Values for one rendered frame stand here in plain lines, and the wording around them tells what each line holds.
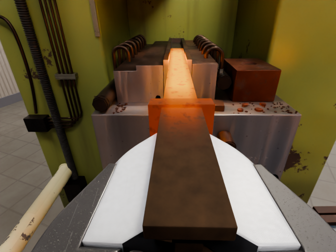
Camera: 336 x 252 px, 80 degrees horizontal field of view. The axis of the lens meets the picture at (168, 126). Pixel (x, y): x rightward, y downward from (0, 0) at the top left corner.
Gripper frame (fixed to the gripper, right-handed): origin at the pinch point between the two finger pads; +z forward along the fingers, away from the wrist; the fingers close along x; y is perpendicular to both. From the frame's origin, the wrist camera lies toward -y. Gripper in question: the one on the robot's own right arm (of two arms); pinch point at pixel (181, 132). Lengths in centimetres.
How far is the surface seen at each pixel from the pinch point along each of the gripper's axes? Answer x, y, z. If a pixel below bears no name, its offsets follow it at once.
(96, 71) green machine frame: -21.0, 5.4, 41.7
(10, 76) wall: -231, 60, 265
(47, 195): -36, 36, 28
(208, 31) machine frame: 13, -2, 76
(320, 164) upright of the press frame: 47, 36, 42
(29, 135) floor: -152, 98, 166
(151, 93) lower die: -5.1, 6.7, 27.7
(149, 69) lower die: -5.4, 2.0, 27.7
